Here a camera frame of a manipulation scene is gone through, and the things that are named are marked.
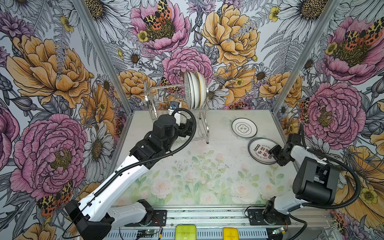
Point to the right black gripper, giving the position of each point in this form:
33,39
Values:
274,150

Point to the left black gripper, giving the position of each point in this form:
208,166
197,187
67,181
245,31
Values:
183,126

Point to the plain white plate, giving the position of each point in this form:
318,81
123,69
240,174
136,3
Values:
259,150

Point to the black striped rim plate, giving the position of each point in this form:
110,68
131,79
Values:
188,93

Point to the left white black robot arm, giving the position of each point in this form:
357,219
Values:
94,216

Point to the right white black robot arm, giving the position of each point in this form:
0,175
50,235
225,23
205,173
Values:
316,181

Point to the right yellow box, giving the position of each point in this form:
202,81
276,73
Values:
230,234

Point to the small green circuit board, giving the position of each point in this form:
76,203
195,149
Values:
146,233

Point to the left yellow green box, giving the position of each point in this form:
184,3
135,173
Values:
185,232

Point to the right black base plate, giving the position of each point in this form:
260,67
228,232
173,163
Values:
259,217

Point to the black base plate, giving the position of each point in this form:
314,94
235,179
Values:
154,218
259,217

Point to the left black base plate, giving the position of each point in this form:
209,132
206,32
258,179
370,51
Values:
154,218

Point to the aluminium front rail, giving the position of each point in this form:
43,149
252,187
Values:
210,221

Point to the left aluminium corner post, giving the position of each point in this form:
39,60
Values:
97,41

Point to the aluminium corner post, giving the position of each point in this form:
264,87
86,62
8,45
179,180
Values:
97,41
313,38

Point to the right aluminium corner post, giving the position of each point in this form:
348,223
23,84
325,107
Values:
313,38

